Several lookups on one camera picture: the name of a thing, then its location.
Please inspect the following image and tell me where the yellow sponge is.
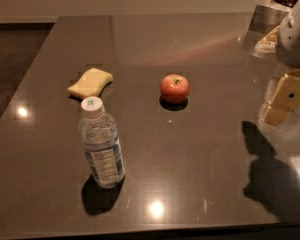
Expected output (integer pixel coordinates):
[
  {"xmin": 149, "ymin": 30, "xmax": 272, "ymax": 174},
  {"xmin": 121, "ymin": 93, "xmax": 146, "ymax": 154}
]
[{"xmin": 67, "ymin": 68, "xmax": 113, "ymax": 99}]

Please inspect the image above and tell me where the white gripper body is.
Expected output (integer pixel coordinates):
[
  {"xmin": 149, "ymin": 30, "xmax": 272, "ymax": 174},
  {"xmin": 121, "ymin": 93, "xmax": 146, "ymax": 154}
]
[{"xmin": 276, "ymin": 0, "xmax": 300, "ymax": 68}]

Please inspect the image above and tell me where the red apple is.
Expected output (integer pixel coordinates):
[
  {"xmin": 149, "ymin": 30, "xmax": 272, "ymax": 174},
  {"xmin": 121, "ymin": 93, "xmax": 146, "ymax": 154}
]
[{"xmin": 160, "ymin": 74, "xmax": 190, "ymax": 104}]

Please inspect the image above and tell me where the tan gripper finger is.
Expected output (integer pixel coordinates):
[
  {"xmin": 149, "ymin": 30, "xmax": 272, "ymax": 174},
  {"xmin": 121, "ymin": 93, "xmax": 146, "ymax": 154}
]
[{"xmin": 260, "ymin": 69, "xmax": 300, "ymax": 126}]

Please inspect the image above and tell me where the clear plastic water bottle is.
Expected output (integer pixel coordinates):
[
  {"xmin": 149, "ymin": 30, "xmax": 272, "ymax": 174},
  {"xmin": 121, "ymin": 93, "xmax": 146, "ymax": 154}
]
[{"xmin": 78, "ymin": 96, "xmax": 125, "ymax": 189}]

